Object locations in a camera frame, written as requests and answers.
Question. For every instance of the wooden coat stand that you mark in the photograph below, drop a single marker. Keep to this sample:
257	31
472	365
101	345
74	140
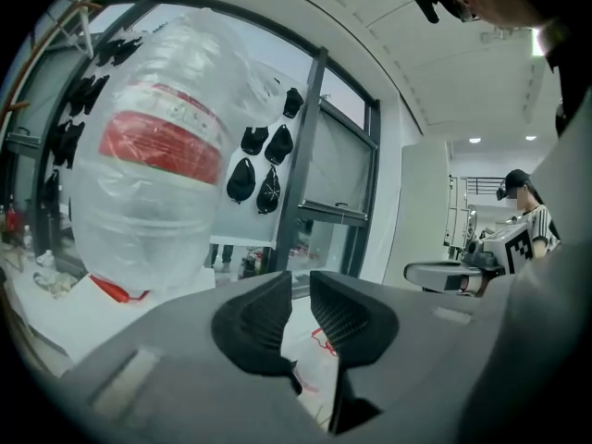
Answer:
55	33

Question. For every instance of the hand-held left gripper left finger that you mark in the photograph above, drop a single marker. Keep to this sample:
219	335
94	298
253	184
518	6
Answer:
250	326

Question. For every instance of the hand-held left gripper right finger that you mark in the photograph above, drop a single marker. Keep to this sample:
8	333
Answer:
356	322

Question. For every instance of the clear bottle red label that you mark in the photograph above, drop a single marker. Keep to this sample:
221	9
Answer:
11	218

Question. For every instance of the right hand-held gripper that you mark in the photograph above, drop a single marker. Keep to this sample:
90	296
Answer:
513	248

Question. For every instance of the group of black caps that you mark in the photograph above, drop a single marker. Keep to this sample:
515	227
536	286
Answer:
240	181

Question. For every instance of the clear plastic bag red print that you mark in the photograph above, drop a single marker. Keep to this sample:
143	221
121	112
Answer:
303	336

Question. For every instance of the black head camera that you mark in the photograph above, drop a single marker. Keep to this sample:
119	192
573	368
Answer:
425	3

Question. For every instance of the clear plastic bag red label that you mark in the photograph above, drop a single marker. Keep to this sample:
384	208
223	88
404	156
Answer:
152	178

